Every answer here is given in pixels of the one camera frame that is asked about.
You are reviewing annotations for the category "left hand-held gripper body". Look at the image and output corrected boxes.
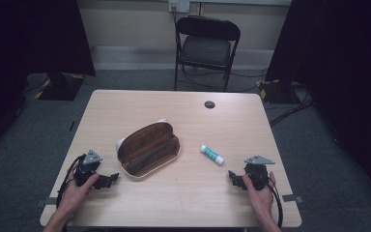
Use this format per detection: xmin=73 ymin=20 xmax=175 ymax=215
xmin=73 ymin=149 xmax=103 ymax=188

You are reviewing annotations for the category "person's right hand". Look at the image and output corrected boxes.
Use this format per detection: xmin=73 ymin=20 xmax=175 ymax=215
xmin=242 ymin=171 xmax=278 ymax=223

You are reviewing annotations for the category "person's left hand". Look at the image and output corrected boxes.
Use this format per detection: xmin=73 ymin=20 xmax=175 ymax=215
xmin=57 ymin=162 xmax=101 ymax=217

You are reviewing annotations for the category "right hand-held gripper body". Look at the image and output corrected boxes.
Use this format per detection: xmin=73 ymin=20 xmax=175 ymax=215
xmin=243 ymin=155 xmax=276 ymax=191

